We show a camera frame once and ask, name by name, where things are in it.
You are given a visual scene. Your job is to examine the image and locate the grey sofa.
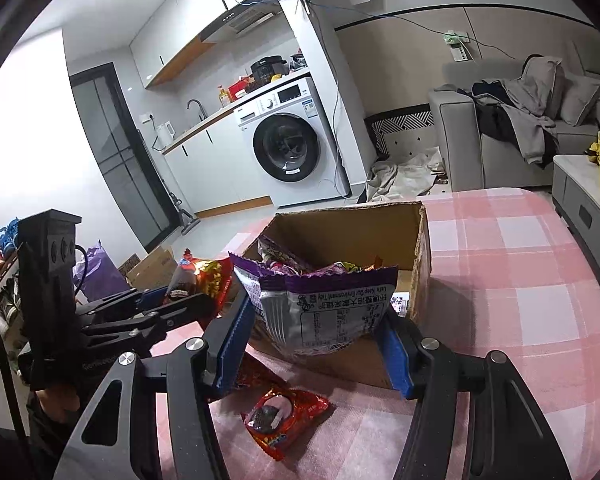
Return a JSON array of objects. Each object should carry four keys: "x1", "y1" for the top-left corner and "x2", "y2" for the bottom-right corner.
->
[{"x1": 427, "y1": 42, "x2": 600, "y2": 193}]

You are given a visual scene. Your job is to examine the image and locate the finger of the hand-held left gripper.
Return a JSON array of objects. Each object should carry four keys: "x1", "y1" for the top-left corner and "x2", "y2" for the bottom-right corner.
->
[
  {"x1": 76, "y1": 287, "x2": 154, "y2": 320},
  {"x1": 80, "y1": 292, "x2": 218, "y2": 358}
]

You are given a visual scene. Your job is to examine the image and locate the colourful snack wrapper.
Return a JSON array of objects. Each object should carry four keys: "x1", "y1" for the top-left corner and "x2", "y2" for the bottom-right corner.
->
[{"x1": 320, "y1": 259, "x2": 383, "y2": 276}]

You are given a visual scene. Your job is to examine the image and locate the pile of grey clothes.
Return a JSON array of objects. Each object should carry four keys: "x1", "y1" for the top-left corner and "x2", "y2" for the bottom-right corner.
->
[{"x1": 472, "y1": 57, "x2": 563, "y2": 166}]

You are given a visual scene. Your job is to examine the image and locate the grey coffee table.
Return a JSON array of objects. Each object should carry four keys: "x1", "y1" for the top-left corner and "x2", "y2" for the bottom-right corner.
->
[{"x1": 551, "y1": 154, "x2": 600, "y2": 303}]

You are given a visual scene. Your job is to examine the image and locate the red packet with dark picture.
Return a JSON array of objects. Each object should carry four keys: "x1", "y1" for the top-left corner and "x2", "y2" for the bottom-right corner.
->
[{"x1": 242, "y1": 385, "x2": 335, "y2": 462}]

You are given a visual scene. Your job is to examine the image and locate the brown cardboard box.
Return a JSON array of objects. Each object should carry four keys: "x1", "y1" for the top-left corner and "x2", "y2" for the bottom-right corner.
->
[{"x1": 230, "y1": 201, "x2": 432, "y2": 391}]

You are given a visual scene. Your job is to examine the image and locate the small floor cardboard box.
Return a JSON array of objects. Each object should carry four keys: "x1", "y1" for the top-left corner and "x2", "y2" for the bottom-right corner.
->
[{"x1": 119, "y1": 246, "x2": 178, "y2": 291}]

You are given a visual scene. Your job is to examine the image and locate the person's left hand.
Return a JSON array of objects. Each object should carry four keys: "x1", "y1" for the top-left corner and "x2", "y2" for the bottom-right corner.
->
[{"x1": 30, "y1": 382, "x2": 83, "y2": 426}]

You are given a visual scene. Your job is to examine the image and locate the silver range hood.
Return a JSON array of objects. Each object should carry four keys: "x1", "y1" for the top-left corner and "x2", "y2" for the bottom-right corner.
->
[{"x1": 200, "y1": 0, "x2": 283, "y2": 43}]

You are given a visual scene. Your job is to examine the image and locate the blue shoes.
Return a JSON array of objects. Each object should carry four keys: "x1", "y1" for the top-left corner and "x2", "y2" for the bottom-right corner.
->
[{"x1": 0, "y1": 218, "x2": 21, "y2": 253}]

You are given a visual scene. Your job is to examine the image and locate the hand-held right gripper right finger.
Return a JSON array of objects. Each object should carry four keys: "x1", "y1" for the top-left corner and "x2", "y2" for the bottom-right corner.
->
[{"x1": 377, "y1": 305, "x2": 573, "y2": 480}]

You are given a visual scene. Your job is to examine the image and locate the white washing machine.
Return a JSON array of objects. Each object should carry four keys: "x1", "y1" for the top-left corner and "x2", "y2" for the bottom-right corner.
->
[{"x1": 232, "y1": 77, "x2": 353, "y2": 208}]

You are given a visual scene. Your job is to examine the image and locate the dark glass door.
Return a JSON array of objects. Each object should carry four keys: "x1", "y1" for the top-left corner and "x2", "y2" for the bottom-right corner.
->
[{"x1": 69, "y1": 62, "x2": 173, "y2": 253}]

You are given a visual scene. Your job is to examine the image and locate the white upper kitchen cabinets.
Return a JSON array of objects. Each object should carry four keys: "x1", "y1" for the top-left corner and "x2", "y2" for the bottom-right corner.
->
[{"x1": 130, "y1": 0, "x2": 291, "y2": 88}]

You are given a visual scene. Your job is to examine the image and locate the white wall power strip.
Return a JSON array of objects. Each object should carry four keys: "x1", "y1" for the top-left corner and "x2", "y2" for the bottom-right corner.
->
[{"x1": 442, "y1": 31, "x2": 473, "y2": 62}]

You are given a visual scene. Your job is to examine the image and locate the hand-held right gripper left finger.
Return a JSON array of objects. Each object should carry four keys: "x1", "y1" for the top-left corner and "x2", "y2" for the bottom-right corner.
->
[{"x1": 54, "y1": 290, "x2": 255, "y2": 480}]

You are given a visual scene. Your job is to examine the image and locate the floor mop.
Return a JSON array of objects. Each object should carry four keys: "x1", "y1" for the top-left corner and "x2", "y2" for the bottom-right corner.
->
[{"x1": 167, "y1": 195, "x2": 201, "y2": 233}]

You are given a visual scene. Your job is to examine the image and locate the white electric kettle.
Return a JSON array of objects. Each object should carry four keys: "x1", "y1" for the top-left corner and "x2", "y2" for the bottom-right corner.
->
[{"x1": 154, "y1": 121, "x2": 176, "y2": 150}]

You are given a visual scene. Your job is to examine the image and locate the white kitchen counter cabinet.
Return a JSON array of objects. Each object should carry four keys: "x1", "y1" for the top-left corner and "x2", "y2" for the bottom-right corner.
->
[{"x1": 162, "y1": 110, "x2": 276, "y2": 216}]

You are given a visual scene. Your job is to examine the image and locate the black rice cooker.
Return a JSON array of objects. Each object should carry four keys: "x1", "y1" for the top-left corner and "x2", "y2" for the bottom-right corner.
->
[{"x1": 250, "y1": 56, "x2": 288, "y2": 86}]

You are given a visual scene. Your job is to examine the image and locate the pink plaid tablecloth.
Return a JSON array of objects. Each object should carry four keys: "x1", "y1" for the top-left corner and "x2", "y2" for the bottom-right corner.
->
[{"x1": 150, "y1": 187, "x2": 600, "y2": 480}]

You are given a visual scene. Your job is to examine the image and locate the purple plastic bag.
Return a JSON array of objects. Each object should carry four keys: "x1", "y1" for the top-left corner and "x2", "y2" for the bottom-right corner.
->
[{"x1": 72, "y1": 242, "x2": 131, "y2": 303}]

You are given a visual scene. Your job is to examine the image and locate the beige cloth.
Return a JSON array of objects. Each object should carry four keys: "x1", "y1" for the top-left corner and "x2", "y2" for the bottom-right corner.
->
[{"x1": 367, "y1": 147, "x2": 446, "y2": 203}]

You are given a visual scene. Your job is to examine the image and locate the red yellow snack bag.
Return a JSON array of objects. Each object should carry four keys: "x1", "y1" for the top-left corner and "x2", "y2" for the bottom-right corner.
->
[{"x1": 165, "y1": 249, "x2": 234, "y2": 321}]

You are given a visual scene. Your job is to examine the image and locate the purple silver snack bag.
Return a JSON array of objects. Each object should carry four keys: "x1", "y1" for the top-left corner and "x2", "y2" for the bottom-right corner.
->
[{"x1": 230, "y1": 252, "x2": 400, "y2": 358}]

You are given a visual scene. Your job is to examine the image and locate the shoe rack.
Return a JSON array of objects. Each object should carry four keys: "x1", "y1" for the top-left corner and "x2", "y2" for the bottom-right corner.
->
[{"x1": 0, "y1": 217, "x2": 31, "y2": 361}]

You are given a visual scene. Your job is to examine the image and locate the black white patterned panel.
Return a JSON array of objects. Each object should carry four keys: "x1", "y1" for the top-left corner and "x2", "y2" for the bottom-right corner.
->
[{"x1": 370, "y1": 105, "x2": 437, "y2": 158}]

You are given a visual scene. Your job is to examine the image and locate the grey sofa cushion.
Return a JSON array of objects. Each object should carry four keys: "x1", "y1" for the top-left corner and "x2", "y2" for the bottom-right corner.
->
[{"x1": 560, "y1": 72, "x2": 600, "y2": 126}]

